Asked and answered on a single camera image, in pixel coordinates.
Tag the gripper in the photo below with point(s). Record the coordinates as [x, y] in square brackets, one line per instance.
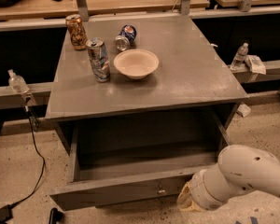
[196, 190]

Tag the grey top drawer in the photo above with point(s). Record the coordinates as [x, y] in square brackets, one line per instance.
[141, 156]

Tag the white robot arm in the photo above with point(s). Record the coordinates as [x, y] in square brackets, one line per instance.
[240, 170]

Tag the grey drawer cabinet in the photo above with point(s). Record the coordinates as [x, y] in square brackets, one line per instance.
[190, 74]

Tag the white box on floor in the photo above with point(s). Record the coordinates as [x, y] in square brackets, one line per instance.
[243, 110]

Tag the black object on floor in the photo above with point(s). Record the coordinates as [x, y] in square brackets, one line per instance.
[55, 216]

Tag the white bowl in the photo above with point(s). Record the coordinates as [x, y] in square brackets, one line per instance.
[136, 63]

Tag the white crumpled packet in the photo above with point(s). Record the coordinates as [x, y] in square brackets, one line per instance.
[255, 64]

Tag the clear water bottle right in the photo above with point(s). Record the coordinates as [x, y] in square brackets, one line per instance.
[239, 57]

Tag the silver blue tall can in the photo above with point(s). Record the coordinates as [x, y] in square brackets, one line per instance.
[98, 58]

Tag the blue pepsi can lying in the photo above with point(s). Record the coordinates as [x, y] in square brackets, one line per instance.
[126, 37]

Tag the black power adapter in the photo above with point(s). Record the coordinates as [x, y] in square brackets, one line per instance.
[5, 214]

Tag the orange soda can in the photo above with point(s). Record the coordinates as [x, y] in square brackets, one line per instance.
[76, 30]

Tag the clear bottle on left rail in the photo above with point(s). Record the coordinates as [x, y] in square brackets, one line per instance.
[17, 83]

